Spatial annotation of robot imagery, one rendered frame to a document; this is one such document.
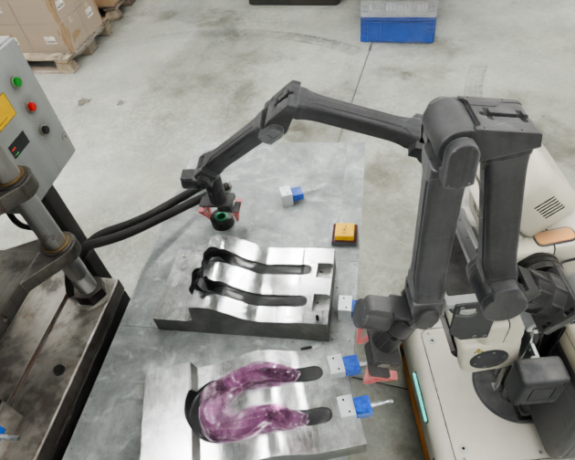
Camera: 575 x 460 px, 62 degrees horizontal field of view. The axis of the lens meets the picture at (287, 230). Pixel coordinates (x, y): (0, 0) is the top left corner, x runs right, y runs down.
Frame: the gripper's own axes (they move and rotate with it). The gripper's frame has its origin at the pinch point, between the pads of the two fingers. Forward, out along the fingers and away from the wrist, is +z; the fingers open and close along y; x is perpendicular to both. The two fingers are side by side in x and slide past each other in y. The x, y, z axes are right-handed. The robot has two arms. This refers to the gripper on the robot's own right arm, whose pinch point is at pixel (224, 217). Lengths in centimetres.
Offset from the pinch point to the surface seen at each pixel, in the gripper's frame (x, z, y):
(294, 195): -10.0, -1.8, -23.4
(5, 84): 6, -57, 47
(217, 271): 31.0, -11.4, -8.1
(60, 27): -256, 49, 218
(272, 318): 42.2, -6.6, -25.4
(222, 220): 2.2, -1.2, -0.1
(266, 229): 2.6, 2.2, -15.0
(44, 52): -256, 70, 245
